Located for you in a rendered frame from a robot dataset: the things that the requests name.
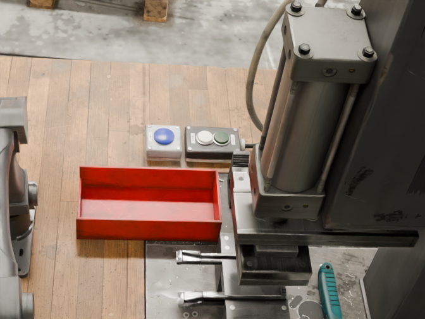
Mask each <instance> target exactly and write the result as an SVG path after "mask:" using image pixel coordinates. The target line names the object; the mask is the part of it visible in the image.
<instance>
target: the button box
mask: <svg viewBox="0 0 425 319"><path fill-rule="evenodd" d="M201 131H208V132H210V133H211V134H212V141H211V142H210V143H207V144H204V143H201V142H200V141H199V140H198V139H197V136H198V133H199V132H201ZM216 132H226V133H227V134H228V136H229V141H228V142H227V143H226V144H219V143H217V142H216V141H215V140H214V135H215V133H216ZM256 144H259V142H258V143H256ZM184 145H185V161H191V162H212V163H231V159H232V155H233V151H244V150H245V148H253V146H254V145H255V144H245V140H244V139H240V138H239V132H238V128H224V127H191V126H186V127H185V132H184Z"/></svg>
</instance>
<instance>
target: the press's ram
mask: <svg viewBox="0 0 425 319"><path fill-rule="evenodd" d="M230 197H231V211H232V218H233V231H234V239H235V252H236V259H237V272H238V284H239V285H260V286H308V284H309V281H310V279H311V276H312V265H311V258H310V254H309V246H360V247H414V246H415V244H416V242H417V240H418V238H419V234H418V231H417V230H366V229H336V228H324V227H323V222H322V218H321V213H320V215H319V218H318V219H317V220H315V221H310V220H307V219H306V218H265V219H263V220H258V219H256V218H254V217H253V215H252V209H253V206H252V196H251V189H250V178H249V175H248V173H247V172H233V173H232V176H231V182H230Z"/></svg>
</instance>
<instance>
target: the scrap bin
mask: <svg viewBox="0 0 425 319"><path fill-rule="evenodd" d="M79 174H80V178H79V188H78V208H77V217H76V235H77V239H92V240H126V241H194V242H218V240H219V235H220V231H221V226H222V214H221V199H220V190H219V175H218V169H196V168H155V167H134V166H92V165H80V166H79Z"/></svg>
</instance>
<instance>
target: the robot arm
mask: <svg viewBox="0 0 425 319"><path fill-rule="evenodd" d="M20 144H28V114H27V98H26V96H18V98H17V97H0V319H35V313H34V294H33V293H28V292H22V280H21V278H25V277H27V276H28V273H29V266H30V255H31V248H32V237H33V231H34V219H35V208H36V206H38V196H37V191H38V187H37V183H36V182H34V181H28V175H27V169H23V168H21V167H20V166H19V164H18V162H17V158H16V153H19V152H20ZM21 252H23V256H20V253H21Z"/></svg>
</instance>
